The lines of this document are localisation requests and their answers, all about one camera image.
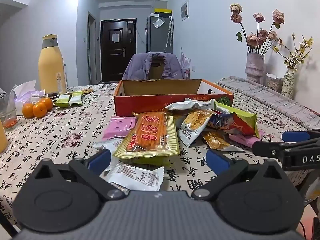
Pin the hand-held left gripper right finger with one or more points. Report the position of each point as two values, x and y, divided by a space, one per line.
217 160

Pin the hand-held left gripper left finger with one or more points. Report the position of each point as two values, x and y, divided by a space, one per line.
100 158

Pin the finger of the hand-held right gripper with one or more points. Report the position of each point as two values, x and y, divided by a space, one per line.
295 136
265 148

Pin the yellow red snack packet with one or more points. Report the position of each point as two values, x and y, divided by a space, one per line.
222 122

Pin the white cracker picture packet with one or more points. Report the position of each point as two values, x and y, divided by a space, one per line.
192 127

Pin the orange breadstick snack packet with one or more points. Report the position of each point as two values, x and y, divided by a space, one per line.
150 135

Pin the orange cardboard box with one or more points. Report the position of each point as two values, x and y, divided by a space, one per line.
140 102

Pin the small yellow snack packet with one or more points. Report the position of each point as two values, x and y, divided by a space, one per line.
217 140

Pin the pink snack packet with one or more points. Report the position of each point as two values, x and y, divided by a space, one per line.
246 140
120 127

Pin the green red snack packet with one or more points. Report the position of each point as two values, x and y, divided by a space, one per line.
242 118

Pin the folded grey pink cover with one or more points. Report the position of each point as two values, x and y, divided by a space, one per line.
270 97

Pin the green white snack packet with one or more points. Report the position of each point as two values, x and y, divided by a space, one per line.
150 161

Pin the floral patterned vase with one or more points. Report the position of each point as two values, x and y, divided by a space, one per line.
288 85

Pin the clear grain jar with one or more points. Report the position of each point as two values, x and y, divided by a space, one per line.
274 83

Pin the silver snack packet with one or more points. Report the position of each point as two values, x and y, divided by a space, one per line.
190 105

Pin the pink ribbed vase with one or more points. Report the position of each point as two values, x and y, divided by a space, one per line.
254 67

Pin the yellow flower branches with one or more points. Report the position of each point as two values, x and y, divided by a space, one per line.
297 55

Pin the small white labelled packet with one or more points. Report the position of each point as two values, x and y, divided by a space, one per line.
37 97

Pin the purple padded jacket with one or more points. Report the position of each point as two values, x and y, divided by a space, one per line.
136 67

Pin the yellow container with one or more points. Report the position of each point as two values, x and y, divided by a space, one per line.
2 137

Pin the clear glass cup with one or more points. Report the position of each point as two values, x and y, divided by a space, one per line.
8 115

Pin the pale purple plastic bag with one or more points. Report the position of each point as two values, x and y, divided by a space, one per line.
25 90

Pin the brown chair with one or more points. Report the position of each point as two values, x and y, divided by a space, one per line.
156 71

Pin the yellow bottle grey collar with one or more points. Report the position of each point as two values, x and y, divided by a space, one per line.
50 67

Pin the dried pink roses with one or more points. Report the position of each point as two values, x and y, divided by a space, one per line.
253 40

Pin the dark entrance door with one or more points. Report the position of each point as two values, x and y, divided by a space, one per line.
118 55

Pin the pale feather decoration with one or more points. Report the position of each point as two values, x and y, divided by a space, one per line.
185 58

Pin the grey interior door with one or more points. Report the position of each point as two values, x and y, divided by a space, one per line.
91 47

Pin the grey refrigerator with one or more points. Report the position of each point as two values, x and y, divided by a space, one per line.
157 40

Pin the hanging folded umbrella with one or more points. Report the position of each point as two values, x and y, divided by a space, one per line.
170 31

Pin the clear bag with paper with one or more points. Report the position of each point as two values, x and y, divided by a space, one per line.
158 23

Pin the yellow black box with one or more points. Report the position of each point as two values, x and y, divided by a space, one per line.
163 12

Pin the wall electrical panel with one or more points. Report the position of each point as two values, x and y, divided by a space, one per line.
185 10

